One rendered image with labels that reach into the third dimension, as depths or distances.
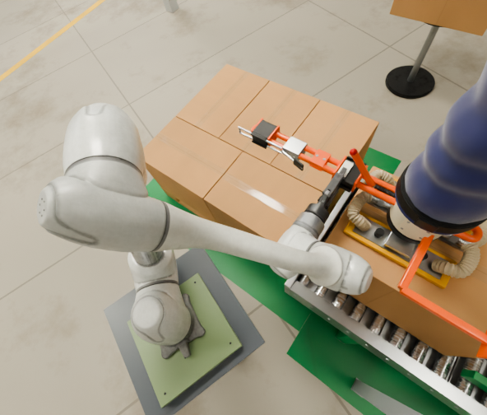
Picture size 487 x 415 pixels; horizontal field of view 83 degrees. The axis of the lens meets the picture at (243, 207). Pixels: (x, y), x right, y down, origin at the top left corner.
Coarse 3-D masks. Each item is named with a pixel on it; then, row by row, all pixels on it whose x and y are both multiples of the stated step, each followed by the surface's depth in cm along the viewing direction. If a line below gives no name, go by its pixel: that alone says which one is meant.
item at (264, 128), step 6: (264, 120) 106; (258, 126) 105; (264, 126) 105; (270, 126) 104; (276, 126) 104; (258, 132) 104; (264, 132) 103; (270, 132) 103; (276, 132) 104; (270, 138) 102
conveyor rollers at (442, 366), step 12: (348, 204) 146; (324, 240) 139; (300, 276) 134; (324, 288) 129; (336, 300) 126; (360, 312) 122; (372, 324) 120; (384, 324) 120; (396, 336) 117; (420, 348) 113; (420, 360) 112; (444, 360) 111; (468, 360) 111; (480, 360) 109; (444, 372) 109; (456, 384) 109; (468, 384) 106
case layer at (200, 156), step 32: (224, 96) 194; (256, 96) 190; (288, 96) 185; (192, 128) 185; (224, 128) 181; (288, 128) 173; (320, 128) 170; (352, 128) 167; (160, 160) 177; (192, 160) 173; (224, 160) 170; (256, 160) 166; (288, 160) 163; (192, 192) 163; (224, 192) 160; (256, 192) 157; (288, 192) 154; (320, 192) 151; (224, 224) 181; (256, 224) 148; (288, 224) 146
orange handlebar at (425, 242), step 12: (276, 144) 102; (300, 156) 98; (324, 156) 96; (324, 168) 95; (372, 192) 89; (480, 228) 79; (468, 240) 79; (420, 252) 78; (408, 276) 76; (408, 288) 75; (420, 300) 73; (432, 312) 73; (444, 312) 71; (456, 324) 70; (468, 324) 69; (480, 336) 68
